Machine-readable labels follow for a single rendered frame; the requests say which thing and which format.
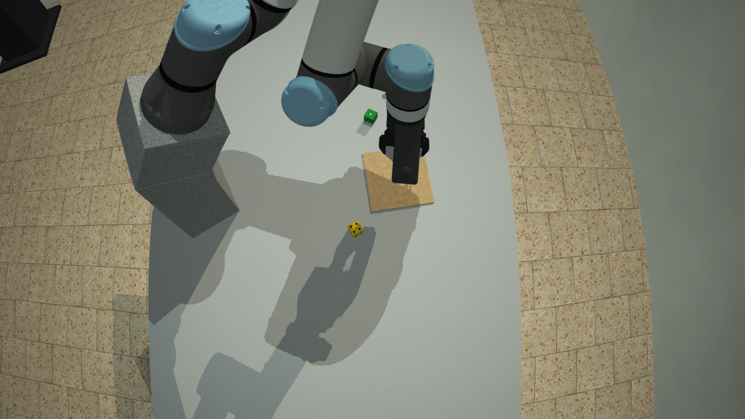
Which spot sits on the green die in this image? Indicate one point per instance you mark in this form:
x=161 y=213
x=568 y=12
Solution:
x=370 y=116

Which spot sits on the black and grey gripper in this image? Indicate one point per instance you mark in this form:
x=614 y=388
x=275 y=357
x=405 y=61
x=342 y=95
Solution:
x=386 y=141

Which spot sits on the yellow die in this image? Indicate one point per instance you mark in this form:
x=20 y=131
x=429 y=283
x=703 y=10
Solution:
x=355 y=229

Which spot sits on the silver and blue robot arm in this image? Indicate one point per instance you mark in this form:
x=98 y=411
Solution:
x=179 y=96

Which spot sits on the tan mat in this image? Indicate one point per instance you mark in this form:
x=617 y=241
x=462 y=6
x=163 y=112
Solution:
x=386 y=195

